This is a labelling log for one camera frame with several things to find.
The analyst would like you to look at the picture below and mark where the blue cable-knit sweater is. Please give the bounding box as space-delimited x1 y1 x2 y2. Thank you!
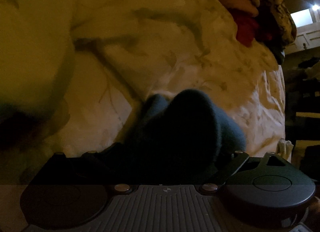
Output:
125 89 246 185

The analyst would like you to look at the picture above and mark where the cream floral bed quilt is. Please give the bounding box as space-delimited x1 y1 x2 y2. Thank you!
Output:
0 0 287 185

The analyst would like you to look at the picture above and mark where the white panelled cabinet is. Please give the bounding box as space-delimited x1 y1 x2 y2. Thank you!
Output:
285 4 320 55

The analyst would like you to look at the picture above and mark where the red cloth on bed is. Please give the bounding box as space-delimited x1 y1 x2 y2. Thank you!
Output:
218 0 258 47

